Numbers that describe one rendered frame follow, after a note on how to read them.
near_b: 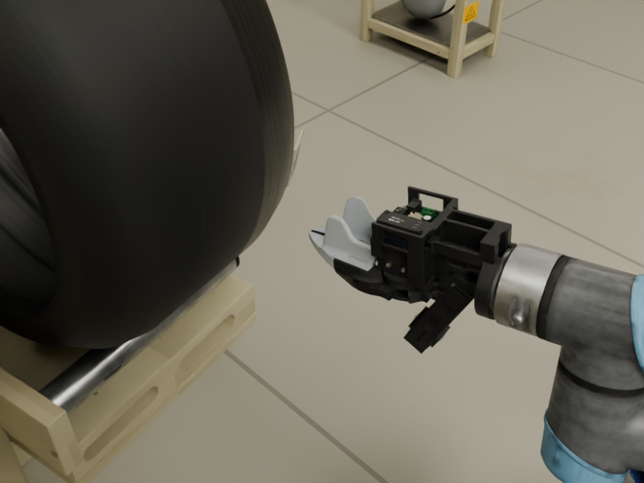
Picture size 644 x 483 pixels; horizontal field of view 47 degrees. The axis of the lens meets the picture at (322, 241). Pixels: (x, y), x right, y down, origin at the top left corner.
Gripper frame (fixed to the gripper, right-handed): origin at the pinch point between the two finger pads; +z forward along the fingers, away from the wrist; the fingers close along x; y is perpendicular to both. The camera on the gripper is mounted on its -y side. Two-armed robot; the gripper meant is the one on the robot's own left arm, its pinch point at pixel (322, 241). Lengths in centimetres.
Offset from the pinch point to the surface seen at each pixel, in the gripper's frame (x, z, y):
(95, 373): 15.7, 25.3, -18.0
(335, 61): -226, 158, -93
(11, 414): 25.5, 28.1, -17.1
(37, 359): 13, 44, -27
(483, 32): -269, 100, -87
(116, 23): 9.8, 11.0, 25.4
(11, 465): 26, 34, -29
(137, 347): 9.2, 24.9, -19.0
